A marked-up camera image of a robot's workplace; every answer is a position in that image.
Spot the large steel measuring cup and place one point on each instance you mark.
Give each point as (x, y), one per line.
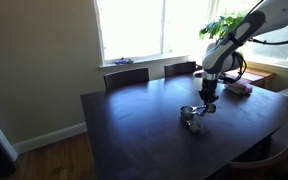
(188, 112)

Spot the small steel measuring cup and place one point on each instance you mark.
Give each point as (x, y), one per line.
(193, 126)

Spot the purple object on windowsill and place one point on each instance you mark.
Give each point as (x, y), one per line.
(123, 61)

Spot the pink plastic food bag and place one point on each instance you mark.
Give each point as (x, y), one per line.
(240, 87)

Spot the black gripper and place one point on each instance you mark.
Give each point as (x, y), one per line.
(207, 93)

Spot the medium steel measuring cup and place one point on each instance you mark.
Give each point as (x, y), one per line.
(208, 108)

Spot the dark wooden chair left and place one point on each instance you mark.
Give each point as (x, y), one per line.
(127, 77)

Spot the green potted plant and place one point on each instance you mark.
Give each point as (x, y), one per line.
(219, 28)

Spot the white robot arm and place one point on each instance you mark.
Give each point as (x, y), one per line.
(267, 16)

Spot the wooden side bench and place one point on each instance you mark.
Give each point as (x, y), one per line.
(258, 77)

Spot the dark wooden chair right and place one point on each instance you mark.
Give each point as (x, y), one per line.
(179, 68)

